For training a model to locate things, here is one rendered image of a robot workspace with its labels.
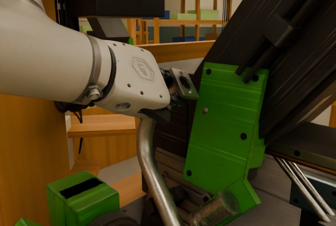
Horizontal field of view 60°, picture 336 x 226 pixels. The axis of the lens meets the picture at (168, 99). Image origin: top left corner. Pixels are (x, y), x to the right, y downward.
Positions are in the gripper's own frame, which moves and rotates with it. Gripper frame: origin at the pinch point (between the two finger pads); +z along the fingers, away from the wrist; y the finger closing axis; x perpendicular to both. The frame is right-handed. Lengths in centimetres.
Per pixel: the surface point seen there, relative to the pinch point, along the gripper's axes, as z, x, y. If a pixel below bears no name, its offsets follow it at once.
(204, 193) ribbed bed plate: 7.1, 6.6, -15.7
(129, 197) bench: 19.7, 38.3, -5.5
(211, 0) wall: 856, 208, 727
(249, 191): 5.0, -2.3, -18.6
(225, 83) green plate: 4.4, -7.1, -2.6
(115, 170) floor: 147, 184, 62
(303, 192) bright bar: 20.3, -4.3, -21.3
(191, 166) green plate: 5.3, 5.9, -11.0
